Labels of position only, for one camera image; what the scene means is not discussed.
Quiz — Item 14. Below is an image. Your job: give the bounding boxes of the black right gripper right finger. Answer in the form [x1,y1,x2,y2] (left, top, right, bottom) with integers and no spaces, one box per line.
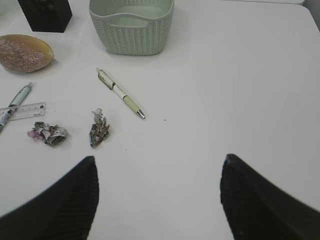
[220,153,320,240]

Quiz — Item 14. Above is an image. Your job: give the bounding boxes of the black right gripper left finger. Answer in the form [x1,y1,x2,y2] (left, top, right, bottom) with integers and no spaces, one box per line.
[0,156,99,240]

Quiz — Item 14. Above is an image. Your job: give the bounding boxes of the paper ball pink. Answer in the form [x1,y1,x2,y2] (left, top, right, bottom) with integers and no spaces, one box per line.
[27,121,68,147]

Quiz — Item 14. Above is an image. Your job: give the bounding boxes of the paper ball grey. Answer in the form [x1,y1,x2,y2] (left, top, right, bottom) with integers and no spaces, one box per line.
[89,108,110,148]

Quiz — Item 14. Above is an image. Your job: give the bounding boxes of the sugared bread roll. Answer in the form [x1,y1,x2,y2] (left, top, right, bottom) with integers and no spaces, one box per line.
[0,34,54,73]

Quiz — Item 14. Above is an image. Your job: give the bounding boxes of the light blue pen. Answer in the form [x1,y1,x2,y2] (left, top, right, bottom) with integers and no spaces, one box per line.
[0,81,33,131]

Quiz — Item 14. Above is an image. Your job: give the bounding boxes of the cream green ballpoint pen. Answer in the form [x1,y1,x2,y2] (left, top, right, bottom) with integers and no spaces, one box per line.
[96,67,146,120]

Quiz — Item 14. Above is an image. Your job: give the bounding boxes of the pale green woven basket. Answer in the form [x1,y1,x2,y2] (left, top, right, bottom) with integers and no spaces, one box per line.
[88,0,175,56]

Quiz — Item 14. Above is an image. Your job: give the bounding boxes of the black mesh pen holder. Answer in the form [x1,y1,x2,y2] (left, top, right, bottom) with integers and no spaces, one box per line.
[18,0,73,33]

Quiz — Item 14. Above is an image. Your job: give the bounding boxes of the clear plastic ruler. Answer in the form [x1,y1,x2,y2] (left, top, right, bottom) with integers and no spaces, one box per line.
[0,102,46,121]

